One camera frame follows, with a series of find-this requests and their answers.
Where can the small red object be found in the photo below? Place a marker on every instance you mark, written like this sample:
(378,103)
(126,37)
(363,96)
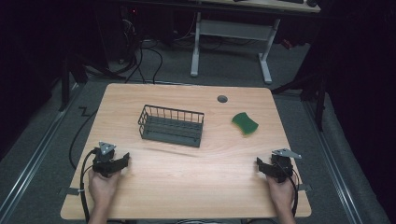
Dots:
(287,44)

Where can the white-legged desk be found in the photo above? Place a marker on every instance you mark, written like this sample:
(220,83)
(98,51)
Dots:
(232,30)

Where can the black computer mouse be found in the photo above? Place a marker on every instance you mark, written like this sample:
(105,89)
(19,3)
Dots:
(312,2)

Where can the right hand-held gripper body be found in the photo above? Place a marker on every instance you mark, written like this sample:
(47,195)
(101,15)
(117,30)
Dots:
(281,163)

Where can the metal floor rail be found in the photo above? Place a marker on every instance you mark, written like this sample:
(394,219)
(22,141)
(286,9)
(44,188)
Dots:
(333,161)
(34,158)

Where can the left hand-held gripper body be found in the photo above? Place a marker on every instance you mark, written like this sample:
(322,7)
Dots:
(104,155)

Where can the black metal stand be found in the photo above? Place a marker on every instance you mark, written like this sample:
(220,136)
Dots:
(65,84)
(314,90)

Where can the grey tape strip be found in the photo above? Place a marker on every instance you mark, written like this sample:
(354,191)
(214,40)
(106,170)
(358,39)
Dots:
(305,187)
(70,191)

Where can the person's right hand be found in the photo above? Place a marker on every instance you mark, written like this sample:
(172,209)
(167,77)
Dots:
(280,193)

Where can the person's left hand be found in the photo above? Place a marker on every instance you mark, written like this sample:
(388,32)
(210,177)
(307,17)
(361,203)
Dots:
(102,186)

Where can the green sponge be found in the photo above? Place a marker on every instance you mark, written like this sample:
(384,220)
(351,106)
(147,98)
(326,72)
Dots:
(245,123)

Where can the black keyboard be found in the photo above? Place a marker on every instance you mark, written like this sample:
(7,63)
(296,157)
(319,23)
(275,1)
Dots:
(291,1)

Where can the dark computer tower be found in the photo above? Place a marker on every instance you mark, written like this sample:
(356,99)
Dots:
(116,31)

